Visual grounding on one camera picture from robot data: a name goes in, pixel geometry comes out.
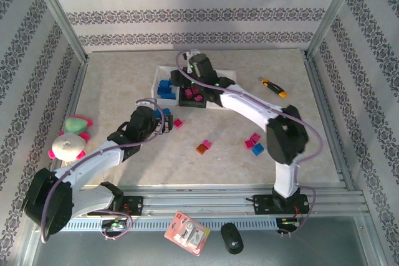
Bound red usb drive package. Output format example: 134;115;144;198
164;211;211;257

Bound yellow black utility knife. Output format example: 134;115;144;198
258;77;287;98

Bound aluminium mounting rail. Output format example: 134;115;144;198
29;184;372;219

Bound aluminium corner post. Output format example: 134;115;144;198
305;0;365;60
26;0;91;66

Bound small circuit board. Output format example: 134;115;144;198
276;217;300;228
101;219;127;230

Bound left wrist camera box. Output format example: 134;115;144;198
135;97;158;108

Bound black computer mouse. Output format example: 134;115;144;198
220;222;244;255

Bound grey metal shelf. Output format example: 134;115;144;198
18;216;384;266

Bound slotted cable duct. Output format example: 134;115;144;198
67;218;278;232

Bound purple cable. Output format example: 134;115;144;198
176;50;324;239
40;98;165;244

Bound green pink plush toy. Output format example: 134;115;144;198
64;115;94;135

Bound aluminium side rail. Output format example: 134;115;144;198
304;55;356;191

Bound black plastic bin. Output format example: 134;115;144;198
177;74;209;110

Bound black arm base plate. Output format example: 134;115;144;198
87;196;145;217
246;193;311;216

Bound white pink plush toy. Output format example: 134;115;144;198
47;131;91;163

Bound white plastic bin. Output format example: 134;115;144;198
151;65;181;107
207;68;238;111

